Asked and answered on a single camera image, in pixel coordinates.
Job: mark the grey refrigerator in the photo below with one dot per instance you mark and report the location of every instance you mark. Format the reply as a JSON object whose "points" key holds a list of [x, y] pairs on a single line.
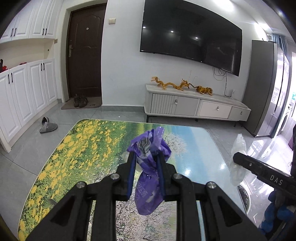
{"points": [[266, 88]]}

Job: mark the purple plastic bag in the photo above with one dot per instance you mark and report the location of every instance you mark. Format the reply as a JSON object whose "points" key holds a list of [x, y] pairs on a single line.
{"points": [[147, 192]]}

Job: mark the light switch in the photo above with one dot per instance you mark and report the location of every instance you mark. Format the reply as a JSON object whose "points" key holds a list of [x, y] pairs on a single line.
{"points": [[112, 21]]}

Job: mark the white upper cabinets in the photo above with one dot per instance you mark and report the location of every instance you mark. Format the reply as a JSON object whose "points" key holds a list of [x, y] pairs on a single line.
{"points": [[38, 19]]}

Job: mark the clear white plastic bag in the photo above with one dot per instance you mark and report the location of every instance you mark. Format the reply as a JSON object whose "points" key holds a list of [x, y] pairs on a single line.
{"points": [[238, 151]]}

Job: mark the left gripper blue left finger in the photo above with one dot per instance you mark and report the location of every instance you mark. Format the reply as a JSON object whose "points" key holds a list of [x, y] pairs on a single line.
{"points": [[132, 161]]}

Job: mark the pair of brown shoes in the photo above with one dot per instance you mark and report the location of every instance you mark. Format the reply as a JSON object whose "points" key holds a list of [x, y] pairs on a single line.
{"points": [[80, 101]]}

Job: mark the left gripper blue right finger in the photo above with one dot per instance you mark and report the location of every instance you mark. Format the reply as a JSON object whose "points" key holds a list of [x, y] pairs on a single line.
{"points": [[159, 158]]}

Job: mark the golden dragon figurine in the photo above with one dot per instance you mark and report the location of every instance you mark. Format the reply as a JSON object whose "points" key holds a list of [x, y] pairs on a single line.
{"points": [[183, 84]]}

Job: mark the black wall television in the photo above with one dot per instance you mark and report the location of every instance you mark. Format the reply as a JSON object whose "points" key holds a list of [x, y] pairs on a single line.
{"points": [[189, 31]]}

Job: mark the white grey tv cabinet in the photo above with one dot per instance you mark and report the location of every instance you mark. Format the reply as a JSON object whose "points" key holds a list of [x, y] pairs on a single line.
{"points": [[191, 104]]}

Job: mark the white lower cabinets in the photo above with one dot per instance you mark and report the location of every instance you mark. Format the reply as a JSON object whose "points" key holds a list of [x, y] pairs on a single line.
{"points": [[27, 92]]}

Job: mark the right hand blue glove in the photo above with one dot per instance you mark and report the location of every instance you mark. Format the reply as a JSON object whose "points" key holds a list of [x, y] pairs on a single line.
{"points": [[280, 210]]}

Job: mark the white cabinets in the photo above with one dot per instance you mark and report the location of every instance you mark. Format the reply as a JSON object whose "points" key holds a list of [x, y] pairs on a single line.
{"points": [[38, 19], [27, 92]]}

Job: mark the washing machine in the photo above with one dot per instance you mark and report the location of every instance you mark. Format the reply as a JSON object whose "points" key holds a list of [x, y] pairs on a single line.
{"points": [[286, 126]]}

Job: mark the flower landscape table mat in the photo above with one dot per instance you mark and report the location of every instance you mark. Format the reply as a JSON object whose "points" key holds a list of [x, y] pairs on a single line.
{"points": [[93, 149]]}

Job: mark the dark brown door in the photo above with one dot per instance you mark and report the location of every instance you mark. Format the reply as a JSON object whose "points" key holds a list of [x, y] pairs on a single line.
{"points": [[84, 44]]}

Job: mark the golden tiger figurine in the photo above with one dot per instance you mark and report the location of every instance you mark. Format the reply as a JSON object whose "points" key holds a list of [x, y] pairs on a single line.
{"points": [[204, 90]]}

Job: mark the brown door mat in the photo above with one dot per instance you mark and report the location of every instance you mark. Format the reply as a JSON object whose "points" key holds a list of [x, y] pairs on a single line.
{"points": [[93, 102]]}

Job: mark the grey slipper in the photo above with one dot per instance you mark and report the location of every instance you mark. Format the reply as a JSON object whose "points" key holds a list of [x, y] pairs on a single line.
{"points": [[47, 126]]}

